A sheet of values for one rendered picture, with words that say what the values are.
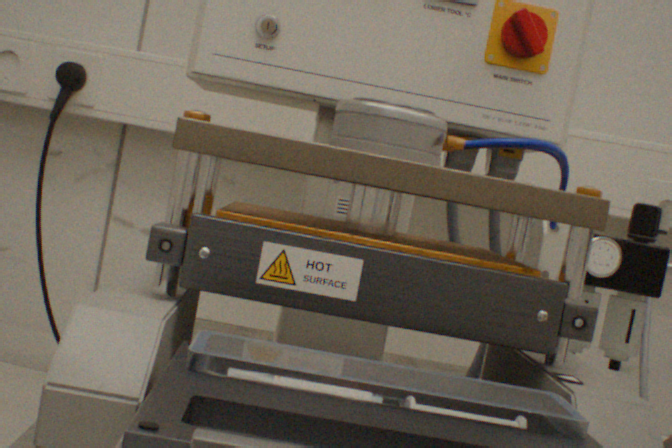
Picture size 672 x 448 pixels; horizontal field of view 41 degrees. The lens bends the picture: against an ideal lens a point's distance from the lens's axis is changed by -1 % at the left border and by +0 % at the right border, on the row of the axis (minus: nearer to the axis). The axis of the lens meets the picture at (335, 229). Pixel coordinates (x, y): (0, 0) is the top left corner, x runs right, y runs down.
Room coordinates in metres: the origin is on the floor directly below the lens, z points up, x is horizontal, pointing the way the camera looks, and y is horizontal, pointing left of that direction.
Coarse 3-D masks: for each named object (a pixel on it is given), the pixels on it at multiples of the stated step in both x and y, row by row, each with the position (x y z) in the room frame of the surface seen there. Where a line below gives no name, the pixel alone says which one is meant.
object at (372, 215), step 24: (360, 192) 0.63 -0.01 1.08; (384, 192) 0.63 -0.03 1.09; (240, 216) 0.56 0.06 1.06; (264, 216) 0.58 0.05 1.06; (288, 216) 0.64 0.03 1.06; (312, 216) 0.70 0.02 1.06; (360, 216) 0.63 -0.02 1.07; (384, 216) 0.63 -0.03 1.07; (360, 240) 0.56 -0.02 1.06; (384, 240) 0.57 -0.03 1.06; (408, 240) 0.62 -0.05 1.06; (432, 240) 0.70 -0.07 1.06; (480, 264) 0.56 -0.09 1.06; (504, 264) 0.57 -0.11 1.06
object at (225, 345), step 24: (216, 336) 0.44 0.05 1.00; (240, 336) 0.45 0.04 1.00; (264, 360) 0.41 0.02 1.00; (288, 360) 0.42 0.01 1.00; (312, 360) 0.43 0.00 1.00; (336, 360) 0.44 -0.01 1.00; (360, 360) 0.45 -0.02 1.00; (384, 384) 0.41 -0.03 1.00; (408, 384) 0.42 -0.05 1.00; (432, 384) 0.43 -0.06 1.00; (456, 384) 0.44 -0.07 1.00; (480, 384) 0.45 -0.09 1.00; (504, 384) 0.46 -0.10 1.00; (528, 408) 0.41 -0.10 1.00; (552, 408) 0.42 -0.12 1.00
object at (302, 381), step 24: (192, 360) 0.40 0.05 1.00; (216, 360) 0.40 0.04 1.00; (240, 360) 0.40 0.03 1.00; (264, 384) 0.40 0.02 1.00; (288, 384) 0.40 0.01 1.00; (312, 384) 0.40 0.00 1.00; (336, 384) 0.40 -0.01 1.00; (360, 384) 0.40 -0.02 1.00; (408, 408) 0.40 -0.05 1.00; (432, 408) 0.40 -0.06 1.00; (456, 408) 0.40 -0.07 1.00; (480, 408) 0.40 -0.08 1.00; (504, 408) 0.40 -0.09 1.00; (552, 432) 0.41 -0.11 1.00; (576, 432) 0.41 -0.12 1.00
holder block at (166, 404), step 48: (192, 384) 0.38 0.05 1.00; (240, 384) 0.39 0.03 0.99; (144, 432) 0.30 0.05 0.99; (192, 432) 0.31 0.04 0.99; (240, 432) 0.36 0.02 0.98; (288, 432) 0.36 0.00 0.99; (336, 432) 0.36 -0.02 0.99; (384, 432) 0.36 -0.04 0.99; (432, 432) 0.37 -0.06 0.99; (480, 432) 0.39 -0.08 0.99; (528, 432) 0.41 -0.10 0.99
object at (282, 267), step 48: (192, 240) 0.54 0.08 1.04; (240, 240) 0.54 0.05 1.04; (288, 240) 0.54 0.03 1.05; (336, 240) 0.54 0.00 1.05; (192, 288) 0.54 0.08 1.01; (240, 288) 0.54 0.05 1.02; (288, 288) 0.54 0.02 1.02; (336, 288) 0.54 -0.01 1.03; (384, 288) 0.54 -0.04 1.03; (432, 288) 0.54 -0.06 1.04; (480, 288) 0.55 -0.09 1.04; (528, 288) 0.55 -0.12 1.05; (480, 336) 0.55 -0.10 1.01; (528, 336) 0.55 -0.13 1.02; (576, 336) 0.55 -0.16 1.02
